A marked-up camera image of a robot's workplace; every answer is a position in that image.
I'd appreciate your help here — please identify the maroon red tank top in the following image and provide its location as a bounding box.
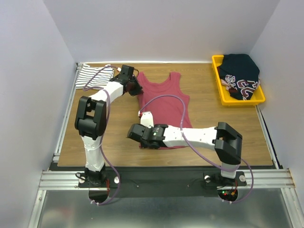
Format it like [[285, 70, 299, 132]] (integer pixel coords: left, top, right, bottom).
[[135, 72, 193, 150]]

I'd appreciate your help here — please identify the striped white folded tank top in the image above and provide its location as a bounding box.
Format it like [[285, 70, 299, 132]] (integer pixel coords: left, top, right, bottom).
[[76, 64, 114, 89]]

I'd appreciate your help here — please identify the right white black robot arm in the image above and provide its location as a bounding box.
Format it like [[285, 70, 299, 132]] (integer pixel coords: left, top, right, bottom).
[[127, 122, 243, 185]]

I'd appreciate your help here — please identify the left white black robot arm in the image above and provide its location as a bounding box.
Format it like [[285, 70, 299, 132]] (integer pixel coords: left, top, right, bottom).
[[75, 65, 142, 187]]

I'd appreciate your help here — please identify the aluminium rail frame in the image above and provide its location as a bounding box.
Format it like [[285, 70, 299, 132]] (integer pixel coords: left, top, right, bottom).
[[29, 64, 303, 228]]

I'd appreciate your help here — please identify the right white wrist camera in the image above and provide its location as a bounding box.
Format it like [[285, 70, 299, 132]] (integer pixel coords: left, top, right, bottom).
[[138, 111, 154, 128]]

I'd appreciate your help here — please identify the yellow plastic tray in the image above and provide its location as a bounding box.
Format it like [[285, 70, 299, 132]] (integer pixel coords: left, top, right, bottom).
[[212, 55, 266, 106]]

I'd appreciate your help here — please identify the navy printed tank top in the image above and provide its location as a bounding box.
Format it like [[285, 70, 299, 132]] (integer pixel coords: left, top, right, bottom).
[[218, 53, 261, 101]]

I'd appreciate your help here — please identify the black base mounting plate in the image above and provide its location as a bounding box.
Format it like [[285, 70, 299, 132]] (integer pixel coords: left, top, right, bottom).
[[78, 166, 247, 198]]

